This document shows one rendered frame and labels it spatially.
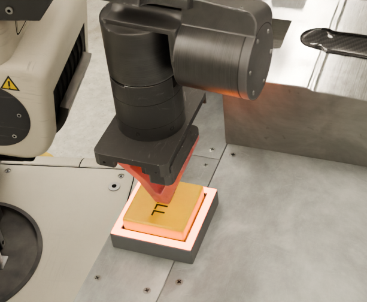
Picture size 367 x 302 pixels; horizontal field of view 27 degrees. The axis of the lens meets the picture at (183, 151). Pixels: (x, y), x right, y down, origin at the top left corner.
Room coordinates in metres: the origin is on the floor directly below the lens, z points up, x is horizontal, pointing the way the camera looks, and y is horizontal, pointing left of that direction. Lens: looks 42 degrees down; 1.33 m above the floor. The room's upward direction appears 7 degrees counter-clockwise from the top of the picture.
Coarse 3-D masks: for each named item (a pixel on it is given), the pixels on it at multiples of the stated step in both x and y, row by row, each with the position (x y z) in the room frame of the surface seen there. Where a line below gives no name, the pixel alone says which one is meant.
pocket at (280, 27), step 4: (272, 20) 0.68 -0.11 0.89; (276, 20) 0.68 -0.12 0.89; (280, 20) 0.68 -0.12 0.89; (284, 20) 0.68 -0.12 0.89; (288, 20) 0.68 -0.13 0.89; (272, 24) 0.68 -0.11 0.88; (276, 24) 0.68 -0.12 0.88; (280, 24) 0.68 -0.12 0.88; (284, 24) 0.68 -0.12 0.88; (288, 24) 0.68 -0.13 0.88; (272, 28) 0.68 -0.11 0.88; (276, 28) 0.68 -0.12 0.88; (280, 28) 0.68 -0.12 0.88; (284, 28) 0.68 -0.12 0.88; (288, 28) 0.68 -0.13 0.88; (276, 32) 0.68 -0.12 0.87; (280, 32) 0.68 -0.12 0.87; (284, 32) 0.68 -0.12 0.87; (276, 36) 0.68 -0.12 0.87; (280, 36) 0.68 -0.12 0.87; (284, 36) 0.68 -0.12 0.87; (276, 40) 0.68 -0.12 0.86; (280, 40) 0.68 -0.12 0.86; (276, 44) 0.67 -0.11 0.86; (280, 44) 0.67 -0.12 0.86
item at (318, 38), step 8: (304, 32) 0.65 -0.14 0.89; (312, 32) 0.65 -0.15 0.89; (320, 32) 0.65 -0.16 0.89; (328, 32) 0.65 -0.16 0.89; (336, 32) 0.65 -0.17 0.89; (344, 32) 0.64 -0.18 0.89; (304, 40) 0.64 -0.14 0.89; (312, 40) 0.64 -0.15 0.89; (320, 40) 0.64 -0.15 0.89; (328, 40) 0.64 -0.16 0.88; (336, 40) 0.64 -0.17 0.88; (344, 40) 0.64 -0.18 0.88; (352, 40) 0.63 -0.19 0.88; (360, 40) 0.63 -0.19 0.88; (320, 48) 0.62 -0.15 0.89; (328, 48) 0.63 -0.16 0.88; (336, 48) 0.63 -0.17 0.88; (344, 48) 0.63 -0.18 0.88; (352, 48) 0.62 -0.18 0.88; (360, 48) 0.62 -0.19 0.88; (360, 56) 0.60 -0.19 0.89
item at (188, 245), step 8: (136, 192) 0.51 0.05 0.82; (208, 192) 0.50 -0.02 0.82; (128, 200) 0.51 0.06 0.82; (208, 200) 0.49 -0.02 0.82; (208, 208) 0.48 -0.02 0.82; (120, 216) 0.49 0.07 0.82; (200, 216) 0.47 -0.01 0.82; (120, 224) 0.48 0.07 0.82; (200, 224) 0.46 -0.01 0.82; (112, 232) 0.47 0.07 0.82; (120, 232) 0.47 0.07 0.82; (128, 232) 0.46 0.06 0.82; (136, 232) 0.46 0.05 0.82; (192, 232) 0.46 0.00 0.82; (144, 240) 0.45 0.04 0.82; (152, 240) 0.45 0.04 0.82; (160, 240) 0.45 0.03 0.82; (168, 240) 0.45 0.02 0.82; (192, 240) 0.45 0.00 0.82; (184, 248) 0.44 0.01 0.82
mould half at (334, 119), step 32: (288, 0) 0.72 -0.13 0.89; (320, 0) 0.71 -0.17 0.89; (352, 0) 0.70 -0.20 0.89; (288, 32) 0.65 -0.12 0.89; (352, 32) 0.64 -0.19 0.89; (288, 64) 0.60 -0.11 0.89; (320, 64) 0.59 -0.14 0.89; (352, 64) 0.59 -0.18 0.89; (224, 96) 0.59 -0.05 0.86; (288, 96) 0.57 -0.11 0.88; (320, 96) 0.55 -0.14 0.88; (352, 96) 0.54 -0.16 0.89; (256, 128) 0.58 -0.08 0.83; (288, 128) 0.57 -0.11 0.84; (320, 128) 0.55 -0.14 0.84; (352, 128) 0.54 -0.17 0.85; (352, 160) 0.54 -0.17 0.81
